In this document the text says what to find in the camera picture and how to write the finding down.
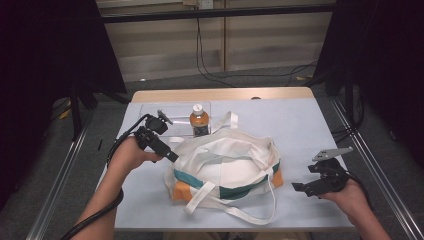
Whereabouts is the white canvas tote bag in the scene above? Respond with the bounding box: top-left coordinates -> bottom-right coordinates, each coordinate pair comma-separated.
163,110 -> 285,226

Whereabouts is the clear plastic tray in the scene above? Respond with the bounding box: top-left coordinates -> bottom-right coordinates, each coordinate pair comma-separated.
133,101 -> 213,153

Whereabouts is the black horizontal bar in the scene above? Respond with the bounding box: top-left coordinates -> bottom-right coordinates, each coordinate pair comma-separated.
99,3 -> 336,24

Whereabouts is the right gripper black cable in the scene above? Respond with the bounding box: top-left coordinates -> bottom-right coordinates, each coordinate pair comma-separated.
344,169 -> 373,210

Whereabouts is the black curtain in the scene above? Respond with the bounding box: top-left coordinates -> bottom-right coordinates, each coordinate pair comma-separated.
0,0 -> 128,211
314,0 -> 424,168

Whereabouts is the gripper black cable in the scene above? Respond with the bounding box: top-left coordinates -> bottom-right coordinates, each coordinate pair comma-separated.
61,113 -> 152,240
344,169 -> 373,210

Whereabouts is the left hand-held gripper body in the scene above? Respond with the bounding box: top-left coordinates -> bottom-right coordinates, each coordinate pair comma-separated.
134,109 -> 174,151

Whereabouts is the person's left hand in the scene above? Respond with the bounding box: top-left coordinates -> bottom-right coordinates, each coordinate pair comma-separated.
108,135 -> 165,172

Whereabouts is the light blue table mat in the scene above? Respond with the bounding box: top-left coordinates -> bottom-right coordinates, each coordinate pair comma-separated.
96,97 -> 355,232

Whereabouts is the black wall cable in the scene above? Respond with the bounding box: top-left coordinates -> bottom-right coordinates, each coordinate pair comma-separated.
195,18 -> 318,88

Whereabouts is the metal floor rail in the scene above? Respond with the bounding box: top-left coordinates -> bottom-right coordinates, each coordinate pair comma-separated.
329,98 -> 424,240
25,109 -> 96,240

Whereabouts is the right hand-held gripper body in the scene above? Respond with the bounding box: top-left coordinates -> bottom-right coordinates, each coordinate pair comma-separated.
308,146 -> 354,194

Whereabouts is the black metal stand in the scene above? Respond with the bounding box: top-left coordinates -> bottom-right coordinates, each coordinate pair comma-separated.
324,66 -> 365,132
68,83 -> 99,142

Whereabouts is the orange drink bottle white cap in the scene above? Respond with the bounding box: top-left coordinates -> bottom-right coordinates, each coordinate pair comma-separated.
189,103 -> 211,138

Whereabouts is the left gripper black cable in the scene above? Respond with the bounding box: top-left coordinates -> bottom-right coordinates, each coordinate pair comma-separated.
61,113 -> 152,240

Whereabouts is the person's right hand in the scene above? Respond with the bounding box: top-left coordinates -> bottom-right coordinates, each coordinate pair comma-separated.
319,179 -> 372,226

